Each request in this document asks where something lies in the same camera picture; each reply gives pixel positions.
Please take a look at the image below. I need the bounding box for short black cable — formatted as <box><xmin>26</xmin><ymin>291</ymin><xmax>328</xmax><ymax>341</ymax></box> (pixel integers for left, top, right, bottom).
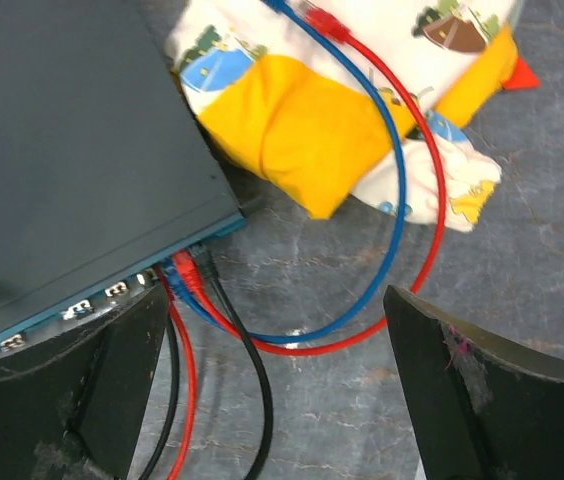
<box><xmin>196</xmin><ymin>248</ymin><xmax>275</xmax><ymax>480</ymax></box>

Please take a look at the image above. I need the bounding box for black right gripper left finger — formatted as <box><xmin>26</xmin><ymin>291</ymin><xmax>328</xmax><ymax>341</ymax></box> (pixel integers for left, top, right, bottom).
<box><xmin>0</xmin><ymin>287</ymin><xmax>168</xmax><ymax>479</ymax></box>

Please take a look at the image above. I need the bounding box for dark grey network switch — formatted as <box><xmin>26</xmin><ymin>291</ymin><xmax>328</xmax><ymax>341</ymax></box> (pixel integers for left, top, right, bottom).
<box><xmin>0</xmin><ymin>1</ymin><xmax>244</xmax><ymax>354</ymax></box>

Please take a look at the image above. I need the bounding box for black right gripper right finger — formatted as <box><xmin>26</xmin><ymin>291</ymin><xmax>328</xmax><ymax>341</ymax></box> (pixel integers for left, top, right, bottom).
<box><xmin>384</xmin><ymin>286</ymin><xmax>564</xmax><ymax>479</ymax></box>

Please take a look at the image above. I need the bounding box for patterned white yellow cloth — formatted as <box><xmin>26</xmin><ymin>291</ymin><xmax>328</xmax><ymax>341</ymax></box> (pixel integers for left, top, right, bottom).
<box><xmin>166</xmin><ymin>1</ymin><xmax>521</xmax><ymax>232</ymax></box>

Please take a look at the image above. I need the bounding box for blue ethernet cable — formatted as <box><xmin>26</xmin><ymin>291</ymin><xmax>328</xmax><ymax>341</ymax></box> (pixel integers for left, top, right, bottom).
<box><xmin>161</xmin><ymin>0</ymin><xmax>408</xmax><ymax>345</ymax></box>

